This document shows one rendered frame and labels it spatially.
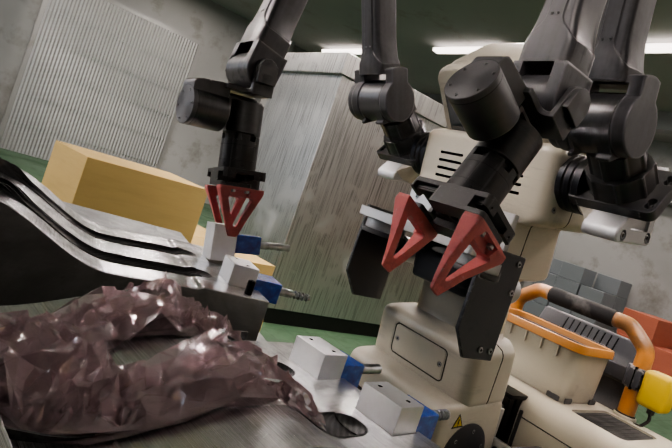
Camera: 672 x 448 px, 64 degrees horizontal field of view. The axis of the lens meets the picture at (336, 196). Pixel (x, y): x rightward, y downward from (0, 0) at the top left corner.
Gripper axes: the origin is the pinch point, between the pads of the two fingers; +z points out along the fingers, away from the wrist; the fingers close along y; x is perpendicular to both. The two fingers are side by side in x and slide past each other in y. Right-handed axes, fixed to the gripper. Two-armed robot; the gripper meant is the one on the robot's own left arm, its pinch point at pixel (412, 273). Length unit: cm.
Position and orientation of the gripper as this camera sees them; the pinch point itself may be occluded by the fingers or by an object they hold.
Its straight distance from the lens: 54.4
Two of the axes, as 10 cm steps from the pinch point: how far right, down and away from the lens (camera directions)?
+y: 5.8, 2.1, -7.9
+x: 5.2, 6.5, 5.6
